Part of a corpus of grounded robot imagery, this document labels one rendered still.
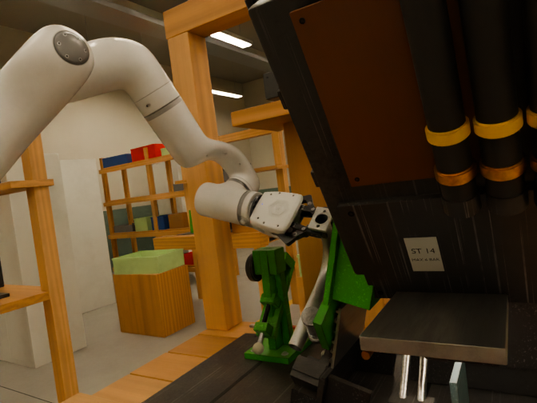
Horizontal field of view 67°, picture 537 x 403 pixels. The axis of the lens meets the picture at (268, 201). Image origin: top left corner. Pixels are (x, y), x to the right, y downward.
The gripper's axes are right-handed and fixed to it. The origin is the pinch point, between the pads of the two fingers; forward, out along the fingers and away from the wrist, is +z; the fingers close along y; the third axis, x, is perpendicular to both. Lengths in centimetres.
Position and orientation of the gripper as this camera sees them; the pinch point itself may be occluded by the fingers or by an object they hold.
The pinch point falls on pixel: (320, 224)
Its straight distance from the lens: 86.7
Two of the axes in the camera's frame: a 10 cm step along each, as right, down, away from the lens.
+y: 4.3, -7.7, 4.7
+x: 2.9, 6.1, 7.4
